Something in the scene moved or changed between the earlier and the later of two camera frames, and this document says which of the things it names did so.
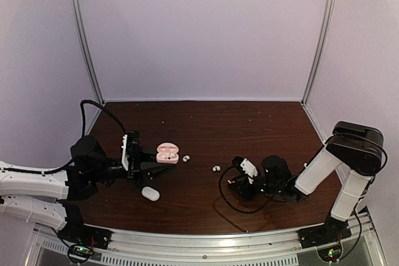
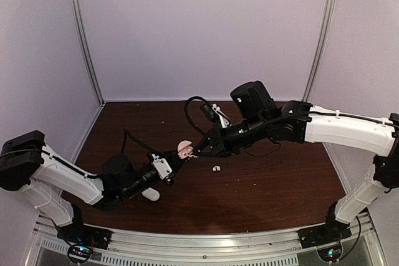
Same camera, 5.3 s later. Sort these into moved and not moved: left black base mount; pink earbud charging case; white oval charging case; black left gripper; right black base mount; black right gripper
Moved: pink earbud charging case; black left gripper; black right gripper
Not moved: white oval charging case; left black base mount; right black base mount
